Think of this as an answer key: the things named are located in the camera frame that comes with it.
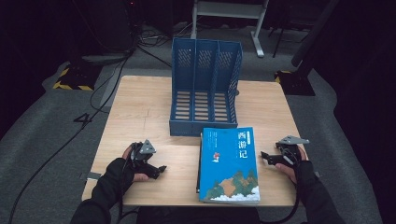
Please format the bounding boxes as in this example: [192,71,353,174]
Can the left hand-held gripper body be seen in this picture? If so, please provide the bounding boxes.
[130,139,161,180]

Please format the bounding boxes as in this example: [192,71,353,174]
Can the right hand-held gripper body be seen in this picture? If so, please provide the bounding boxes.
[269,134,311,167]

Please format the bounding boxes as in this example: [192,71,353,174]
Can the blue book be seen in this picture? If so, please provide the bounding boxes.
[198,126,261,204]

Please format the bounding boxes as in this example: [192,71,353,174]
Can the black book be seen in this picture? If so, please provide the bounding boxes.
[195,133,204,194]

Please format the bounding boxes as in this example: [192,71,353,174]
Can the blue plastic file rack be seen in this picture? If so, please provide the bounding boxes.
[168,36,244,137]

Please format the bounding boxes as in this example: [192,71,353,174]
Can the person's right hand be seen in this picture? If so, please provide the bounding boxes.
[275,145,316,189]

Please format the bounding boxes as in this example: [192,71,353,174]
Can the person's left hand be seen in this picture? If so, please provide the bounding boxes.
[106,144,149,191]

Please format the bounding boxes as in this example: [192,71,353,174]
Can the black stand base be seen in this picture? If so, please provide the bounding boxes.
[274,69,316,97]

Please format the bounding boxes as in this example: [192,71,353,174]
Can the yellow and black striped base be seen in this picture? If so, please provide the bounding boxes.
[52,66,94,91]

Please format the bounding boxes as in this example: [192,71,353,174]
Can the black tripod stand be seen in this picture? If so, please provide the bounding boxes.
[268,18,312,59]

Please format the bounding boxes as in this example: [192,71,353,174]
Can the black slanted pole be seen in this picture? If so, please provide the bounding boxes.
[290,0,340,68]

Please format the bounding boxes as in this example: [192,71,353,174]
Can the white metal stand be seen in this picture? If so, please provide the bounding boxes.
[190,0,270,59]

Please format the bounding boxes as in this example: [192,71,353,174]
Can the right hand-held gripper cable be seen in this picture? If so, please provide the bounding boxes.
[260,155,303,224]

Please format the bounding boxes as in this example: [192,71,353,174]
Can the looped black floor cable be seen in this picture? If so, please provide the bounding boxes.
[89,60,125,115]

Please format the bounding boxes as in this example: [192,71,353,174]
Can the long black floor cable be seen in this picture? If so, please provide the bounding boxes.
[7,52,132,224]

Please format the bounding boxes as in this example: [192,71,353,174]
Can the tangle of black cables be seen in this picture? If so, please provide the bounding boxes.
[136,24,194,68]

